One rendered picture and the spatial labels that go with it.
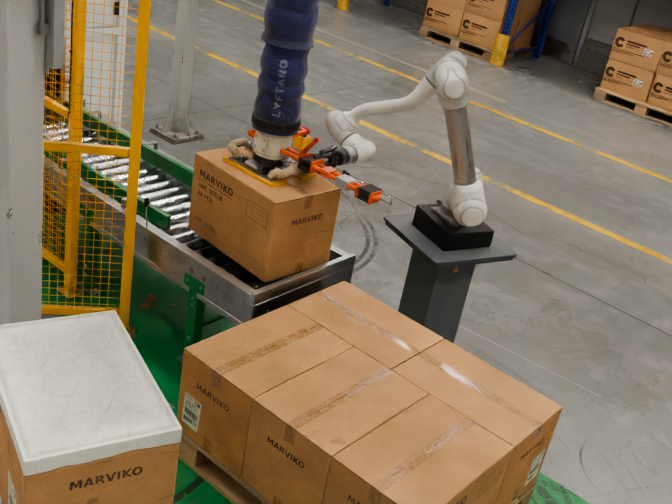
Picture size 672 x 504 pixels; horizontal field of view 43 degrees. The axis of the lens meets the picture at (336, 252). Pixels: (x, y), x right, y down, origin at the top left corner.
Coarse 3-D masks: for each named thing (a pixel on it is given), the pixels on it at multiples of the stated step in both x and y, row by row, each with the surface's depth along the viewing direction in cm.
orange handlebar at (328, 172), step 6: (252, 132) 400; (300, 132) 412; (306, 132) 415; (282, 150) 388; (294, 150) 389; (288, 156) 386; (294, 156) 384; (318, 168) 376; (324, 168) 375; (330, 168) 376; (324, 174) 373; (330, 174) 372; (336, 174) 374; (348, 186) 365; (354, 186) 364; (372, 198) 358; (378, 198) 359
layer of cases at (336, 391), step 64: (256, 320) 367; (320, 320) 376; (384, 320) 385; (192, 384) 343; (256, 384) 327; (320, 384) 334; (384, 384) 341; (448, 384) 349; (512, 384) 357; (256, 448) 326; (320, 448) 301; (384, 448) 307; (448, 448) 313; (512, 448) 319
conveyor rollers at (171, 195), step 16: (48, 128) 520; (64, 128) 520; (112, 144) 515; (96, 160) 489; (112, 160) 497; (128, 160) 495; (144, 160) 504; (112, 176) 470; (144, 176) 484; (160, 176) 482; (144, 192) 465; (160, 192) 463; (176, 192) 470; (160, 208) 454; (176, 208) 450; (176, 224) 433; (208, 256) 415; (224, 256) 412; (256, 288) 394
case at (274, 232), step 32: (192, 192) 412; (224, 192) 394; (256, 192) 377; (288, 192) 380; (320, 192) 386; (192, 224) 418; (224, 224) 399; (256, 224) 382; (288, 224) 380; (320, 224) 396; (256, 256) 387; (288, 256) 390; (320, 256) 407
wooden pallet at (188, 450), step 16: (192, 448) 354; (192, 464) 357; (208, 464) 359; (208, 480) 352; (224, 480) 353; (240, 480) 337; (224, 496) 347; (240, 496) 346; (256, 496) 333; (528, 496) 367
